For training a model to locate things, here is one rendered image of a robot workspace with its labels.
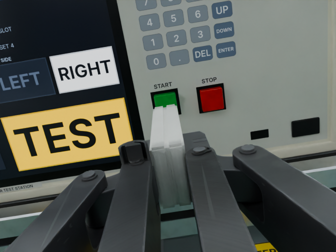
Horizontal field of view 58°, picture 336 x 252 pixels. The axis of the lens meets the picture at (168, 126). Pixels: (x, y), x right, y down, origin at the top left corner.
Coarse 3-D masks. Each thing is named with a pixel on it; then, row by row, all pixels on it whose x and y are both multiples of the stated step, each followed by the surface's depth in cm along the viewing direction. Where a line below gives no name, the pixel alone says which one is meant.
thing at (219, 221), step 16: (192, 160) 12; (208, 160) 11; (192, 176) 10; (208, 176) 10; (224, 176) 10; (192, 192) 9; (208, 192) 9; (224, 192) 9; (208, 208) 8; (224, 208) 8; (208, 224) 8; (224, 224) 8; (240, 224) 8; (208, 240) 7; (224, 240) 7; (240, 240) 7
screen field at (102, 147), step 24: (24, 120) 25; (48, 120) 26; (72, 120) 26; (96, 120) 26; (120, 120) 26; (24, 144) 26; (48, 144) 26; (72, 144) 26; (96, 144) 26; (120, 144) 26; (24, 168) 27
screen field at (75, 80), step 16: (96, 48) 24; (16, 64) 24; (32, 64) 24; (48, 64) 24; (64, 64) 24; (80, 64) 24; (96, 64) 24; (112, 64) 24; (0, 80) 24; (16, 80) 24; (32, 80) 24; (48, 80) 24; (64, 80) 24; (80, 80) 25; (96, 80) 25; (112, 80) 25; (0, 96) 25; (16, 96) 25; (32, 96) 25
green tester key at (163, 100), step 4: (168, 92) 25; (172, 92) 25; (156, 96) 25; (160, 96) 25; (164, 96) 25; (168, 96) 25; (172, 96) 25; (156, 100) 25; (160, 100) 25; (164, 100) 25; (168, 100) 25; (172, 100) 25; (156, 104) 25; (160, 104) 25; (164, 104) 25; (168, 104) 25; (176, 104) 25
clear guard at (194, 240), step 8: (256, 232) 26; (168, 240) 27; (176, 240) 27; (184, 240) 26; (192, 240) 26; (256, 240) 25; (264, 240) 25; (168, 248) 26; (176, 248) 26; (184, 248) 25; (192, 248) 25
